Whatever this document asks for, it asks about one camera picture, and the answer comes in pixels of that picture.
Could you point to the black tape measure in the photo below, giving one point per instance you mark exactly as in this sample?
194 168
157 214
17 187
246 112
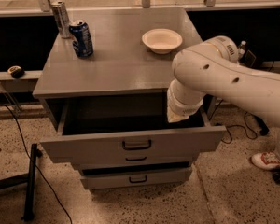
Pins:
16 71

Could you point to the grey bottom drawer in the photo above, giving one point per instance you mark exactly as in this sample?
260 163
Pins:
133 179

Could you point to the white paper bowl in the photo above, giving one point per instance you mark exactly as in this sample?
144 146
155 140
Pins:
162 41

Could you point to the clear plastic water bottle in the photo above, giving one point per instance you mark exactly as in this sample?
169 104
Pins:
241 50

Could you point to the black stand leg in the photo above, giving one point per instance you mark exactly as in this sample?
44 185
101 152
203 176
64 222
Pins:
29 179

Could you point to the blue soda can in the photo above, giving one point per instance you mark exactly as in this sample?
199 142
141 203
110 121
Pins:
82 42

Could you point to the grey middle drawer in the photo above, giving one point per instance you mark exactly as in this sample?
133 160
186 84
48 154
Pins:
129 161

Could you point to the small black box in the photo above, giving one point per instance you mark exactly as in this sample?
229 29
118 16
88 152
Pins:
251 60

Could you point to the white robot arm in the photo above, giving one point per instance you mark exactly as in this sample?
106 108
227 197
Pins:
211 68

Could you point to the grey drawer cabinet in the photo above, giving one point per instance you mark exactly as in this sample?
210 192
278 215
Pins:
120 65

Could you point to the grey top drawer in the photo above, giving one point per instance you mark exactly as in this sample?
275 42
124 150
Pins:
106 126

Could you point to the red white sneaker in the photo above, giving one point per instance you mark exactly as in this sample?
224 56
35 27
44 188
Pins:
266 161

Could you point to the silver tall can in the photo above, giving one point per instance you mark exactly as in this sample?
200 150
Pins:
61 17

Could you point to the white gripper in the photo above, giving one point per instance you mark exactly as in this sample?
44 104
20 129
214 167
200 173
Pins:
184 109

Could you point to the grey drawer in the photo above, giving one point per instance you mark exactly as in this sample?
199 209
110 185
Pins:
129 161
133 179
106 126

